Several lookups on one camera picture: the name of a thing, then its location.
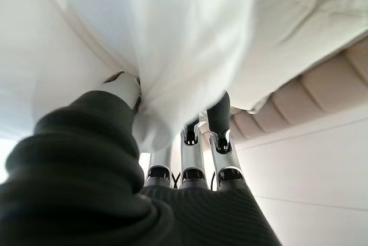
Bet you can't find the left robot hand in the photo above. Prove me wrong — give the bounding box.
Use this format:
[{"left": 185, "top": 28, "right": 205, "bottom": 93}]
[{"left": 0, "top": 71, "right": 282, "bottom": 246}]

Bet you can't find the bed with white sheet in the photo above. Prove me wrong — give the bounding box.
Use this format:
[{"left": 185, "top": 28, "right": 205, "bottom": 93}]
[{"left": 0, "top": 0, "right": 139, "bottom": 140}]

